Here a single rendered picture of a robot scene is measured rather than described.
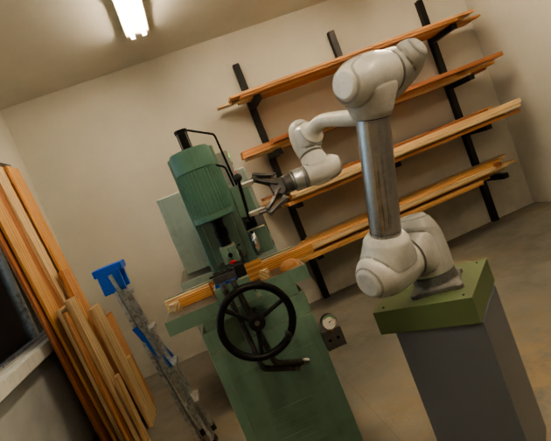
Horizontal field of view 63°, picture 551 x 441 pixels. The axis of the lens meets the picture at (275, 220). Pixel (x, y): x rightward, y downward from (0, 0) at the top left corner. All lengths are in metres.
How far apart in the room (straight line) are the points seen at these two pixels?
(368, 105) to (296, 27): 3.48
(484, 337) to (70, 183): 3.66
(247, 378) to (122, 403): 1.44
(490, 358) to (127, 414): 2.26
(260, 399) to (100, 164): 2.99
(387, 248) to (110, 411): 2.25
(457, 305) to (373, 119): 0.66
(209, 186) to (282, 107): 2.71
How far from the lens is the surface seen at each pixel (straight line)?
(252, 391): 1.92
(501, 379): 1.69
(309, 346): 1.90
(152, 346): 2.64
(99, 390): 3.16
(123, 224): 4.33
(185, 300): 1.97
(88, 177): 4.39
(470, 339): 1.63
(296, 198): 3.89
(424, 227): 1.60
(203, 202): 1.85
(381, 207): 1.41
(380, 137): 1.35
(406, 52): 1.42
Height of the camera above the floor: 1.26
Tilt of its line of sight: 5 degrees down
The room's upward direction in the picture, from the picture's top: 22 degrees counter-clockwise
